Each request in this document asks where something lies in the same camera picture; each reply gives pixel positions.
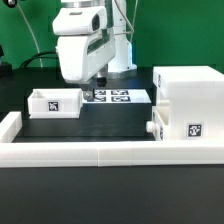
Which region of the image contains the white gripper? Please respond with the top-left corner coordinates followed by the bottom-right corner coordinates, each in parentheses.
top-left (57, 28), bottom-right (116, 100)

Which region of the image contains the white front drawer tray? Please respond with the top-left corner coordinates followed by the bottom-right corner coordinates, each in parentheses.
top-left (146, 106), bottom-right (166, 141)

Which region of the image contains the white drawer tray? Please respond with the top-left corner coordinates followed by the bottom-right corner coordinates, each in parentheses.
top-left (27, 88), bottom-right (83, 119)
top-left (146, 106), bottom-right (166, 141)

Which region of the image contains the white drawer cabinet box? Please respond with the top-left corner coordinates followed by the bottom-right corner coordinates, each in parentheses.
top-left (153, 66), bottom-right (224, 141)

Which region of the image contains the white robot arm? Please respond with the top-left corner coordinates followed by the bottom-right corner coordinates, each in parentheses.
top-left (53, 0), bottom-right (137, 100)

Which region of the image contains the white rear drawer tray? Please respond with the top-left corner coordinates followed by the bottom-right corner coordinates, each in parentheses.
top-left (27, 88), bottom-right (83, 119)

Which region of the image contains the white marker tag sheet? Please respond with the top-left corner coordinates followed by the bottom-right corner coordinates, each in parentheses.
top-left (84, 89), bottom-right (151, 104)

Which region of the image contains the black device at left edge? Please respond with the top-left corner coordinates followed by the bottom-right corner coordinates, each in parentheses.
top-left (0, 45), bottom-right (13, 77)

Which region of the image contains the black cable with connector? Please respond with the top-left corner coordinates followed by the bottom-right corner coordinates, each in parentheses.
top-left (19, 49), bottom-right (59, 69)

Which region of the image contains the white thin cable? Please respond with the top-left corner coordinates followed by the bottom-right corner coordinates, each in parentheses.
top-left (16, 3), bottom-right (44, 69)

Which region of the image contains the white U-shaped fence wall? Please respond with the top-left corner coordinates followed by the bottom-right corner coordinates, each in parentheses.
top-left (0, 112), bottom-right (224, 168)

